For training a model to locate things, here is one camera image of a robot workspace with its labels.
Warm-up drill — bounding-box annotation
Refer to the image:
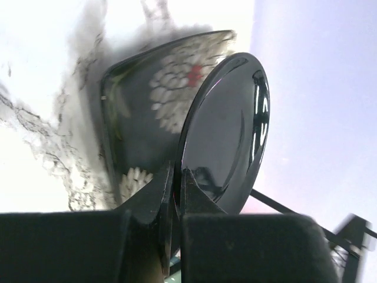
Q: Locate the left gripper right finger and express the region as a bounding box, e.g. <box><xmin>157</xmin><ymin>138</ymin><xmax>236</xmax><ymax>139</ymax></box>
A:
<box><xmin>181</xmin><ymin>170</ymin><xmax>339</xmax><ymax>282</ymax></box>

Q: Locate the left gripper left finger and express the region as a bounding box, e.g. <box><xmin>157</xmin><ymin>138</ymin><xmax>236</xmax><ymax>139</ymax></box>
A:
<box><xmin>1</xmin><ymin>163</ymin><xmax>174</xmax><ymax>282</ymax></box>

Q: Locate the black round plate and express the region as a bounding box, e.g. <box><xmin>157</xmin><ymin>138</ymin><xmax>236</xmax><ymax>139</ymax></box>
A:
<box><xmin>174</xmin><ymin>52</ymin><xmax>270</xmax><ymax>214</ymax></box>

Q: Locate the black patterned square plate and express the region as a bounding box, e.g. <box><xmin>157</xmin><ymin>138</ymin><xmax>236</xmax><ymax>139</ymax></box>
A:
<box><xmin>100</xmin><ymin>30</ymin><xmax>237</xmax><ymax>205</ymax></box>

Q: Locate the black wire dish rack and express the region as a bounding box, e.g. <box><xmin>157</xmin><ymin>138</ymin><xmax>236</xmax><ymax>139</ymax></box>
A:
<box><xmin>242</xmin><ymin>189</ymin><xmax>376</xmax><ymax>282</ymax></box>

